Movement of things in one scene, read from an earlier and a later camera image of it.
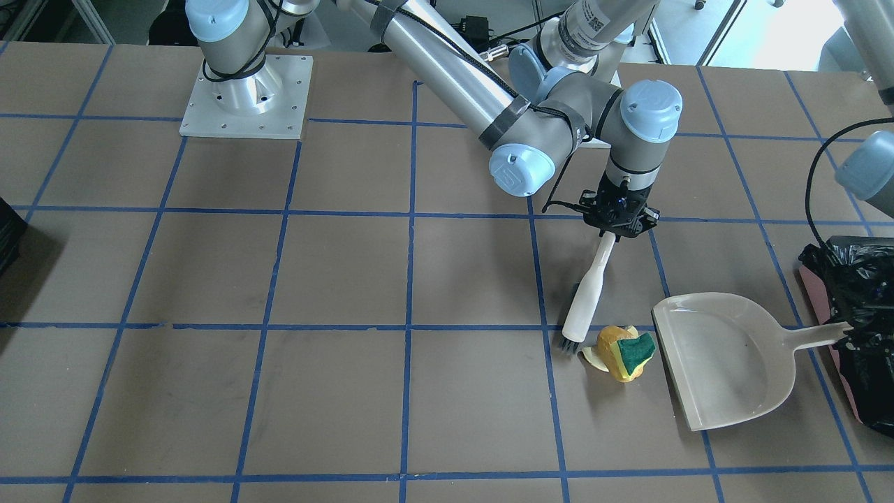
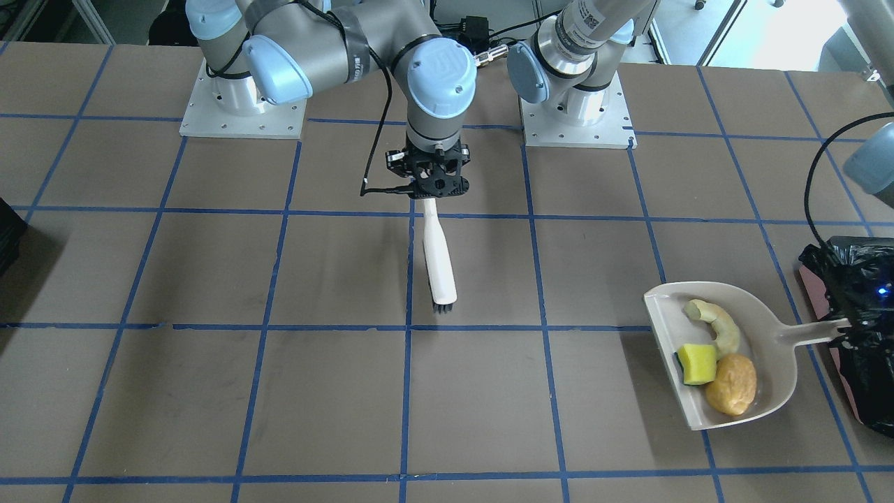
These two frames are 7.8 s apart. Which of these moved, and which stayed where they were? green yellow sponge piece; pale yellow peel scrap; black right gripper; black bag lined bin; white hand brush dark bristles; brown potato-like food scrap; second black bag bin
Moved: white hand brush dark bristles; black right gripper; brown potato-like food scrap; green yellow sponge piece; pale yellow peel scrap
Stayed: second black bag bin; black bag lined bin
